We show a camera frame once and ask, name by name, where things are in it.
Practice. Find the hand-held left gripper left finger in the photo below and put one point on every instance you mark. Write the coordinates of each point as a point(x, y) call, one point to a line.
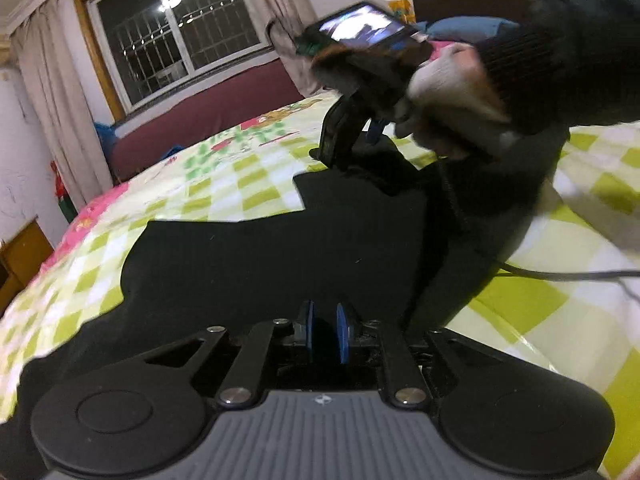
point(307, 332)

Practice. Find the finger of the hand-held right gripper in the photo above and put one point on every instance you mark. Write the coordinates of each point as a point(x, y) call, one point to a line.
point(337, 135)
point(375, 132)

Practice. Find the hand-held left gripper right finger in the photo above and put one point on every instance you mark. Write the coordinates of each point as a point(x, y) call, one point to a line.
point(343, 335)

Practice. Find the black pants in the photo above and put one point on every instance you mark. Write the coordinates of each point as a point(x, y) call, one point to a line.
point(260, 260)

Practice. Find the person's right forearm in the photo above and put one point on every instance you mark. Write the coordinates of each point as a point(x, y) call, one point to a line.
point(565, 45)

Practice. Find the person's right hand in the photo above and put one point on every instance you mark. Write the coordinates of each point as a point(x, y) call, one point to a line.
point(440, 87)

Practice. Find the yellow printed bag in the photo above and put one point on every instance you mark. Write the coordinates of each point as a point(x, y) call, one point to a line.
point(400, 7)

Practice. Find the blue pillow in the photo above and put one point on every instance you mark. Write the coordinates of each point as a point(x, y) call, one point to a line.
point(465, 27)

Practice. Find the beige curtain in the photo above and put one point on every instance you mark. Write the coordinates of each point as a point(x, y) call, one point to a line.
point(272, 20)
point(55, 95)

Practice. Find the green checkered bed sheet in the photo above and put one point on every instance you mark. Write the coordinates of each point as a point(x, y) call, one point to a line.
point(235, 180)

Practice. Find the blue plastic item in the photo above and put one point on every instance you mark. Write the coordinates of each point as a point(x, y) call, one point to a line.
point(106, 131)
point(171, 152)

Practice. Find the wooden framed window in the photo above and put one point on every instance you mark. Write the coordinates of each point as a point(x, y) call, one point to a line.
point(160, 35)

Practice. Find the red and green toy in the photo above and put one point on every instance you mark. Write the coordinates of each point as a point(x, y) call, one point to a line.
point(62, 195)

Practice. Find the wooden cabinet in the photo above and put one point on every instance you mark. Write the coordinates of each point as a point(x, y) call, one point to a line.
point(22, 260)

